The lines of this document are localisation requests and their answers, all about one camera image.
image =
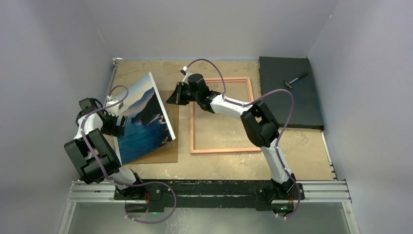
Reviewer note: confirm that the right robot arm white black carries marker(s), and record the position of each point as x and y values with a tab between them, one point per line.
260	125

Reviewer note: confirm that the seascape photo print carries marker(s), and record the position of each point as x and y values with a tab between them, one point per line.
147	127

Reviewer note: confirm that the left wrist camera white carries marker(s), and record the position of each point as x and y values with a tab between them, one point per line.
113	106

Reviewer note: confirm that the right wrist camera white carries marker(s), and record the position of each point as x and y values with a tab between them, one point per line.
184	71

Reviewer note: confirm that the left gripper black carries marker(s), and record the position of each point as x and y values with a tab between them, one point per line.
115	130

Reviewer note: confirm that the small hammer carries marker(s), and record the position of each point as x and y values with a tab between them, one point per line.
288	84

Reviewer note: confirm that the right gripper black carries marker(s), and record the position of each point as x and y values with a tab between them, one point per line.
177	97

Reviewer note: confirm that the brown cardboard backing board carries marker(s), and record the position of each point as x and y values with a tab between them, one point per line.
165	154

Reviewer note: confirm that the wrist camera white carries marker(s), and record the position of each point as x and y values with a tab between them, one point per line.
113	106
184	71

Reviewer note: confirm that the pink wooden picture frame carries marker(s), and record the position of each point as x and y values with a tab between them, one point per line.
221	133

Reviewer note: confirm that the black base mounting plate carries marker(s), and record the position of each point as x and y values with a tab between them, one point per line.
234	194

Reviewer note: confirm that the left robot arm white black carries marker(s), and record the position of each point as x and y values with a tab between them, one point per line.
91	154

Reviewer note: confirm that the black flat board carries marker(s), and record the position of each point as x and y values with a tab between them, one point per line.
307	112

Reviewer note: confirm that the aluminium rail frame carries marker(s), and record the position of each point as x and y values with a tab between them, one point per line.
96	161

